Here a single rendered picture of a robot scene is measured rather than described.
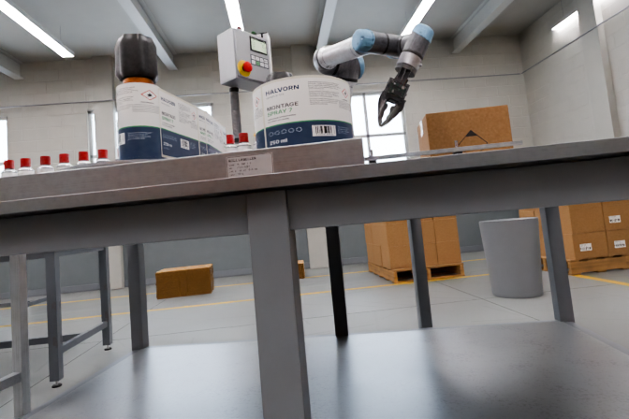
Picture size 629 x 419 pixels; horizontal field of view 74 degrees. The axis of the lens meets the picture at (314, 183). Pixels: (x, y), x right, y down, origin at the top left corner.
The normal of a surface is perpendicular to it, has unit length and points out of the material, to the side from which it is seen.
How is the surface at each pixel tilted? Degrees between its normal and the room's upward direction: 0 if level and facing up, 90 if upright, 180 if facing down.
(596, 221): 90
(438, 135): 90
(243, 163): 90
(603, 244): 90
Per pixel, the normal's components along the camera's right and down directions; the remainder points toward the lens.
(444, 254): 0.09, -0.10
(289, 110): -0.20, -0.07
